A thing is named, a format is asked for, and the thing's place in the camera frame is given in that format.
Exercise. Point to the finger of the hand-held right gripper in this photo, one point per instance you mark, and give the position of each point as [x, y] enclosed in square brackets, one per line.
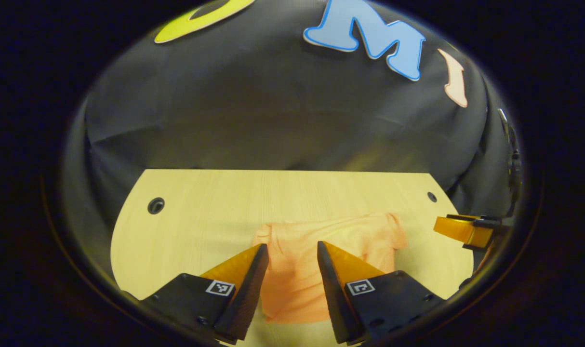
[458, 231]

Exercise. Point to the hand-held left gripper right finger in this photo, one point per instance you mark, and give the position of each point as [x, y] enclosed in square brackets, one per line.
[336, 299]

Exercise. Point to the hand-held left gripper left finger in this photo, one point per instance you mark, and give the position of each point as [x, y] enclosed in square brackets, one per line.
[246, 294]

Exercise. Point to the orange T-shirt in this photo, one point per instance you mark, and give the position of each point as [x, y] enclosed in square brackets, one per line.
[292, 279]

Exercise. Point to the black backdrop cloth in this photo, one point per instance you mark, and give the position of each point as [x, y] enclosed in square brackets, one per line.
[273, 111]

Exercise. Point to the metal frame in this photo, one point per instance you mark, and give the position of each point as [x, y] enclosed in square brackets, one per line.
[504, 120]

